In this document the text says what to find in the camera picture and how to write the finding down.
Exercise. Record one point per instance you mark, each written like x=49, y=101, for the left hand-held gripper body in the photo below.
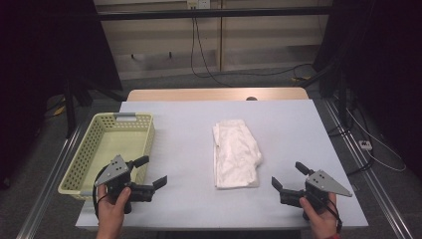
x=114, y=170

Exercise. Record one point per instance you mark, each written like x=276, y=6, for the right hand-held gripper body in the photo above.
x=323, y=182

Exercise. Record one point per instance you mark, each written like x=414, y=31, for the pale yellow perforated plastic basket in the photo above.
x=109, y=146

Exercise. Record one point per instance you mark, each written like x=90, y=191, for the white cloth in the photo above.
x=235, y=154

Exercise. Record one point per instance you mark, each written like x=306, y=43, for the person's left hand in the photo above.
x=111, y=209

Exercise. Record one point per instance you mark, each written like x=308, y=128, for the person's right hand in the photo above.
x=320, y=222

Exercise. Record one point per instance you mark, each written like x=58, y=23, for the white power strip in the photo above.
x=365, y=145

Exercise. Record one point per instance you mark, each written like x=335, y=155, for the black metal stand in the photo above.
x=341, y=96
x=70, y=106

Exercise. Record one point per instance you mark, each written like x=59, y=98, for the black curtain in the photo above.
x=43, y=66
x=384, y=66

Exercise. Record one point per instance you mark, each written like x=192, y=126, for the black horizontal metal bar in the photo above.
x=212, y=13

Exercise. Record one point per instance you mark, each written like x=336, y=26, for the metal floor rail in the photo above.
x=368, y=172
x=49, y=186

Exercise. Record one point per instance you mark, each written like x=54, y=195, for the white wall power outlet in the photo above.
x=198, y=4

